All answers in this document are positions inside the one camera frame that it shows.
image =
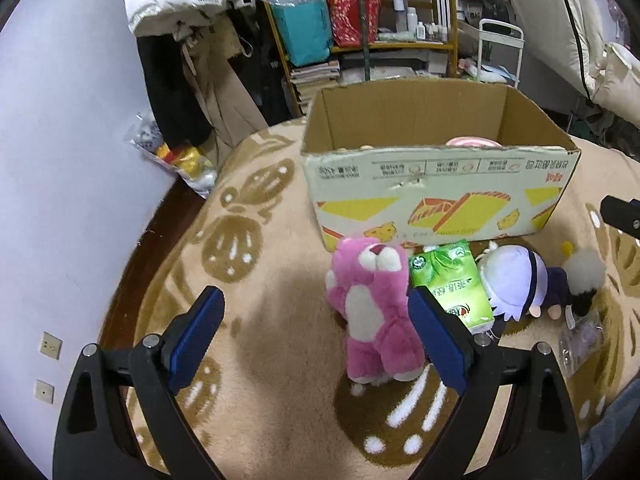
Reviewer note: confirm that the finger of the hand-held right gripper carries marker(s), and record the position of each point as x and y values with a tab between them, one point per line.
622	215

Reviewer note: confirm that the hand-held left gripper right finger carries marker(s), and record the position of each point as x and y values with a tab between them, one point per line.
440	340

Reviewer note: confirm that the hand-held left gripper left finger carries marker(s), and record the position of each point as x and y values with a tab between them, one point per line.
195	335

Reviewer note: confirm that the green tissue pack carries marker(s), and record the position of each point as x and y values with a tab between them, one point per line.
450	272

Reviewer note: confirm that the small grey-haired dark plush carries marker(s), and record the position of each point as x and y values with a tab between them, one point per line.
582	272

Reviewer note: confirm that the pink bear plush toy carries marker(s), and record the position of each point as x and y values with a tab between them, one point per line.
370	310

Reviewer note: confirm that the purple-haired plush doll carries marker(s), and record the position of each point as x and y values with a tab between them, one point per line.
510	280

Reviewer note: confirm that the printed cardboard box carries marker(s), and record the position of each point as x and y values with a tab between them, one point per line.
430	195

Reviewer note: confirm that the beige brown patterned blanket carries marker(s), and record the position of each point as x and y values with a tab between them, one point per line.
280	270

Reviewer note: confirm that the clear plastic packet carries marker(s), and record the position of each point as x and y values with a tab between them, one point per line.
580	342

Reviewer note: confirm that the pink item in box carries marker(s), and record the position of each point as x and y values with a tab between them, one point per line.
472	141

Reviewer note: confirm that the plastic bag of toys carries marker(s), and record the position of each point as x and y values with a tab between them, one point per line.
175	160

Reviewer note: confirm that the person's blue trouser leg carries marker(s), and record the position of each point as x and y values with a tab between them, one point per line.
615	435

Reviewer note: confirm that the cream folding mattress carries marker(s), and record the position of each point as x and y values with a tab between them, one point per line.
575	20

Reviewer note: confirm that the white utility cart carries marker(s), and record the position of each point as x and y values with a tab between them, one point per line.
500	55

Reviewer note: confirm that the beige trench coat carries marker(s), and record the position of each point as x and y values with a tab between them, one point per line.
225	105

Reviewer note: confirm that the black coat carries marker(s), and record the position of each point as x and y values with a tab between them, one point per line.
170	95

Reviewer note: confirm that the yellow wooden shelf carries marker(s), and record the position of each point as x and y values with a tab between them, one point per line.
450	20

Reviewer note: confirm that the group of toiletry bottles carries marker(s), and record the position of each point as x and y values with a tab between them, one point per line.
417	25

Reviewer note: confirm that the stack of books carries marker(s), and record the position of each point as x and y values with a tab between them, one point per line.
315	77

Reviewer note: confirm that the green pole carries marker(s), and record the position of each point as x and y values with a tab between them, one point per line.
366	30

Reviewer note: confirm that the teal bag in plastic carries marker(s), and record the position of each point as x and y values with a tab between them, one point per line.
300	25

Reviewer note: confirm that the red patterned gift bag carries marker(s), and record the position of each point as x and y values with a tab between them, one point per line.
350	15

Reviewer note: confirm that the wall socket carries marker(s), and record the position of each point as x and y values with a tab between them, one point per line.
44	391
51	345

